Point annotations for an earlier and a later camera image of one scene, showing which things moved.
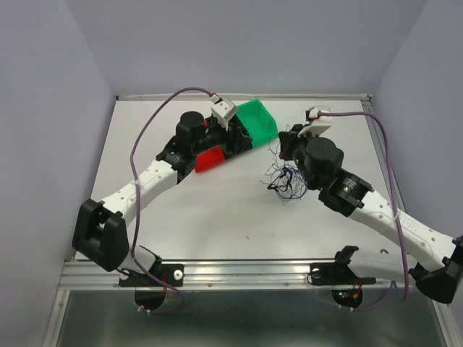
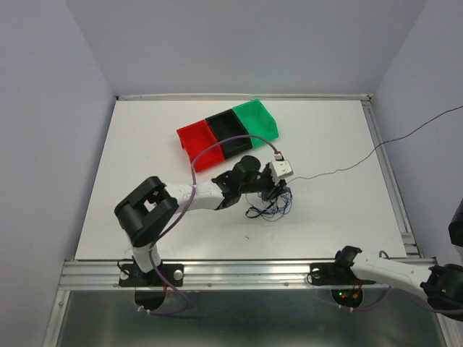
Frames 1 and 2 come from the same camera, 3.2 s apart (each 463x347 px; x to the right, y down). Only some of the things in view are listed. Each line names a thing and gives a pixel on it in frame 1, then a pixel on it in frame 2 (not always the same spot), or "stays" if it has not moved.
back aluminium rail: x=206 y=97 stays
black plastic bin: x=237 y=139 stays
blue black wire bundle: x=286 y=180 -> x=272 y=210
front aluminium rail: x=209 y=275 stays
